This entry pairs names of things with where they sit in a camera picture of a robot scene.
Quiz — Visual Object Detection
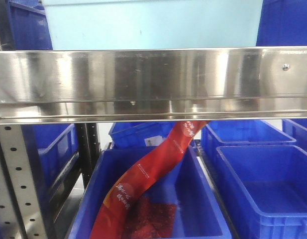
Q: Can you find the light teal plastic bin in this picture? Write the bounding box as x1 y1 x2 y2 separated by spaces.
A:
42 0 263 50

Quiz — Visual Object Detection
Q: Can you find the blue bin rear centre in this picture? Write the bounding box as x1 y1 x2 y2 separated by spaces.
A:
108 121 175 148

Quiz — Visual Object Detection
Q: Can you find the blue bin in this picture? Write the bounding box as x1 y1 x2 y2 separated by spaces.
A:
215 145 307 239
256 0 307 46
201 119 297 160
6 0 52 50
108 121 175 148
68 147 232 239
21 123 81 218

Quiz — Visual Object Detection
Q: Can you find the blue bin rear right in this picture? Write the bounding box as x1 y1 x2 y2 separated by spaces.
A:
201 119 297 160

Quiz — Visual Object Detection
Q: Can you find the red mesh bag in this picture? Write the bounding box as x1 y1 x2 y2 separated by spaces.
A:
121 196 177 239

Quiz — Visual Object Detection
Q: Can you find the blue bin bottom left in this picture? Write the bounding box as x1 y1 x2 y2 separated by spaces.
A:
21 123 81 218

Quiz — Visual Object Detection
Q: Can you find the blue bin bottom centre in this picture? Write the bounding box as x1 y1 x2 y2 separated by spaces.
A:
68 147 232 239

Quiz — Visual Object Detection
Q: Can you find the red printed banner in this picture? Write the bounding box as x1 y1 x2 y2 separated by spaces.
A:
90 120 208 239

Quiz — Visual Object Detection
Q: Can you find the blue bin bottom right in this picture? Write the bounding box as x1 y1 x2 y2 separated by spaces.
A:
215 145 307 239

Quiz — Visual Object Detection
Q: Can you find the blue bin top left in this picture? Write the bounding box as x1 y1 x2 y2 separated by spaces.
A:
6 0 52 50

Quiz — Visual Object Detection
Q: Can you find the blue bin top right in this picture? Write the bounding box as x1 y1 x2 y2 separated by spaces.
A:
256 0 307 46

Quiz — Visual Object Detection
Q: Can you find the stainless steel shelf front rail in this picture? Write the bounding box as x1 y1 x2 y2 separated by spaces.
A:
0 46 307 124

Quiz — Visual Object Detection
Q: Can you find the perforated steel shelf post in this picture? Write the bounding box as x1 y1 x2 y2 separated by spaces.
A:
0 124 55 239

